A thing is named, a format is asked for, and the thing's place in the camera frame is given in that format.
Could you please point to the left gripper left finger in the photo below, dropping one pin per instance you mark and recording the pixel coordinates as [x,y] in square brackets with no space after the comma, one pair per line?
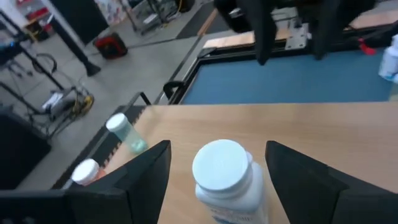
[109,202]

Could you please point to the black floor mat orange stripes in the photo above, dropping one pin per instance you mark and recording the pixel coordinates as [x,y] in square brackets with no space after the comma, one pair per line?
[196,21]

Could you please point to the wooden shelf black frame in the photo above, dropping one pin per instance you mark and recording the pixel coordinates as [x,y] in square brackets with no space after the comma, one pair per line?
[280,130]

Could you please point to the large white supplement bottle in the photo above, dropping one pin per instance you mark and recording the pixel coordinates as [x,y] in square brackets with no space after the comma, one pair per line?
[390,62]
[222,165]

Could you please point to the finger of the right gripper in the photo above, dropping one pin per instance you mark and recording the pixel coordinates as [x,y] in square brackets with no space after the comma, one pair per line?
[264,34]
[321,31]

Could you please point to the black stand post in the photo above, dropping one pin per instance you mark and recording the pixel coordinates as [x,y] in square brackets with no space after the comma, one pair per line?
[77,46]

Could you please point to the green pill bottle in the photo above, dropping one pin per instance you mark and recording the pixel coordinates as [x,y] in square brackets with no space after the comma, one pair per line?
[124,130]

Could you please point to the red black floor box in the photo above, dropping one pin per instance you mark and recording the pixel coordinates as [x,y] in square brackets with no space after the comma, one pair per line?
[110,45]

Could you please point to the silver mounting bracket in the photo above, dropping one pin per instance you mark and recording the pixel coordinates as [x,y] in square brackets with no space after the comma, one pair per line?
[297,37]

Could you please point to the black frame clamp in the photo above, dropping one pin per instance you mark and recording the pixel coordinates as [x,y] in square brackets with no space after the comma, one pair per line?
[172,88]

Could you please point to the red pill bottle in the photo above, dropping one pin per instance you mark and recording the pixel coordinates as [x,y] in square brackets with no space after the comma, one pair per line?
[85,171]

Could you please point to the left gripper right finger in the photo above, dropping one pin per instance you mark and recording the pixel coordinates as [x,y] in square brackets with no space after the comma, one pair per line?
[311,193]

